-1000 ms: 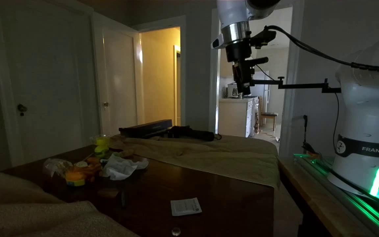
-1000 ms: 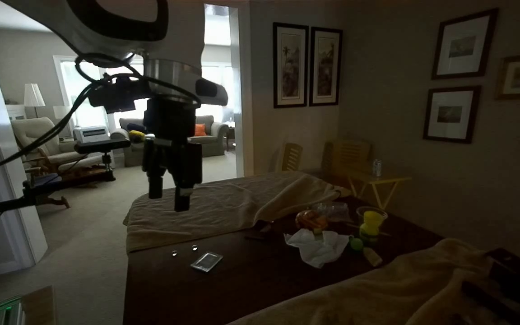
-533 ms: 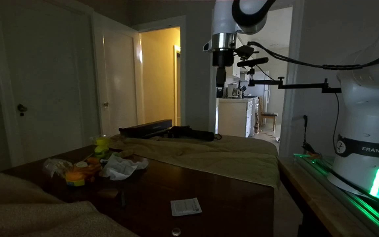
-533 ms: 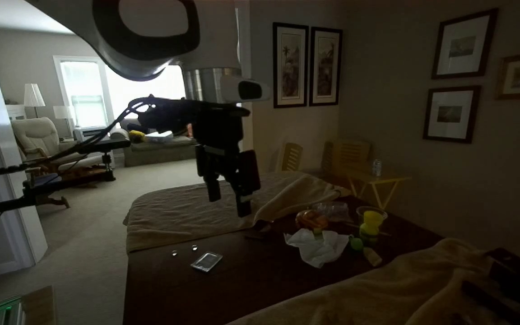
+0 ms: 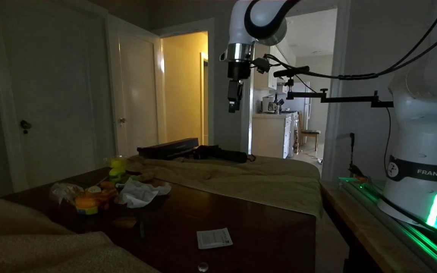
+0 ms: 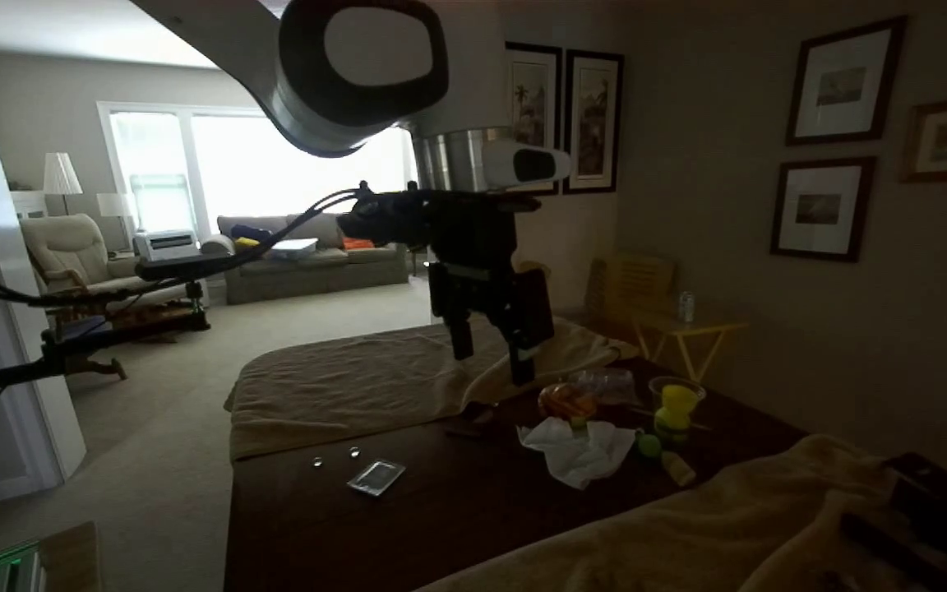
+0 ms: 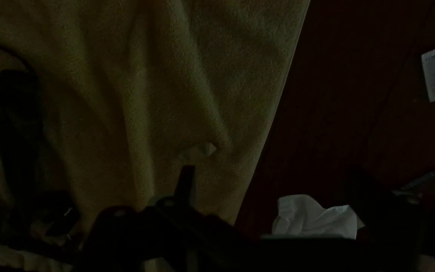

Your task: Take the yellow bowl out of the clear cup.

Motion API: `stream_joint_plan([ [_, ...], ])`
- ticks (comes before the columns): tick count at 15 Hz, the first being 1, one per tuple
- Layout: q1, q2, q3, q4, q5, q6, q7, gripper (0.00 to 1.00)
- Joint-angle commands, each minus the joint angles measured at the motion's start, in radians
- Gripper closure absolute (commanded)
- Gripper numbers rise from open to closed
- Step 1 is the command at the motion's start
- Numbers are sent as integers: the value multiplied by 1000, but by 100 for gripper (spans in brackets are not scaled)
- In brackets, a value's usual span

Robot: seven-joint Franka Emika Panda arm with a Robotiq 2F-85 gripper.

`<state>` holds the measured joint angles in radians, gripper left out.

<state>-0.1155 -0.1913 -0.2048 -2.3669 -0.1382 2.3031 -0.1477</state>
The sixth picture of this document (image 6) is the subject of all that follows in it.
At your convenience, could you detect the beige towel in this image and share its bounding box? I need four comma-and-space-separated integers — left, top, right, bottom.
414, 434, 947, 592
225, 316, 640, 463

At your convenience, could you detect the cream armchair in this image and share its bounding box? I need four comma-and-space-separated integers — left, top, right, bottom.
20, 213, 196, 331

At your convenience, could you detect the clear bowl with orange food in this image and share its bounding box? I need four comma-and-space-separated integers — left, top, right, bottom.
537, 382, 603, 423

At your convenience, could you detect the floor lamp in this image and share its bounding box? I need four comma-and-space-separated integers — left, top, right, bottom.
41, 151, 85, 217

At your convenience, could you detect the grey sofa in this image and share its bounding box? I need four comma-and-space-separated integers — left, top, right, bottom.
201, 212, 411, 306

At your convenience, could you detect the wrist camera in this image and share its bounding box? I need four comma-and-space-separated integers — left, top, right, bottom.
336, 183, 440, 249

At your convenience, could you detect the white flat box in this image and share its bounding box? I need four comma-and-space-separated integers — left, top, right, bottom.
267, 238, 320, 261

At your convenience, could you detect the table lamp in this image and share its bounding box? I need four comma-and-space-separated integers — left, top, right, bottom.
96, 192, 135, 249

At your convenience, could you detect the yellow toy food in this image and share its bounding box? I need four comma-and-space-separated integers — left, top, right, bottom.
660, 451, 697, 488

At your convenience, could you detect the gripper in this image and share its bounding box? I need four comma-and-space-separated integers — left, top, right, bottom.
427, 193, 557, 388

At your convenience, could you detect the clear plastic bag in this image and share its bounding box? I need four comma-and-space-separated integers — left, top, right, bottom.
572, 367, 640, 406

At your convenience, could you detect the dark framed picture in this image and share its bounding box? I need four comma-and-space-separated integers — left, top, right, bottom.
785, 16, 909, 147
770, 155, 878, 263

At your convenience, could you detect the yellow chair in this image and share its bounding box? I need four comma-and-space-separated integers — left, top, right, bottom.
584, 254, 677, 331

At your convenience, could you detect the yellow side table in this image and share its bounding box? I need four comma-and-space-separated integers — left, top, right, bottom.
628, 316, 751, 384

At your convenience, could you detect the window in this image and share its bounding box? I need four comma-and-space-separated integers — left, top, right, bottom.
97, 101, 418, 241

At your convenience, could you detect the white cabinet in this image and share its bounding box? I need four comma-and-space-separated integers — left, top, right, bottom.
11, 190, 49, 220

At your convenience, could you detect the clear cup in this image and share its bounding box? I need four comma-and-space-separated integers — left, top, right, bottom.
648, 375, 707, 438

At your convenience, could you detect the white crumpled napkin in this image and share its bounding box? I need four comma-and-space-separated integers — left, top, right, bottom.
518, 417, 638, 491

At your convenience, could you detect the tall framed palm picture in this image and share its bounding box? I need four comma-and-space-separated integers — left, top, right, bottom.
506, 42, 563, 197
562, 49, 626, 196

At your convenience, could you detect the small clear packet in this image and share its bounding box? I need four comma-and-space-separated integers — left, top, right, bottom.
347, 460, 407, 497

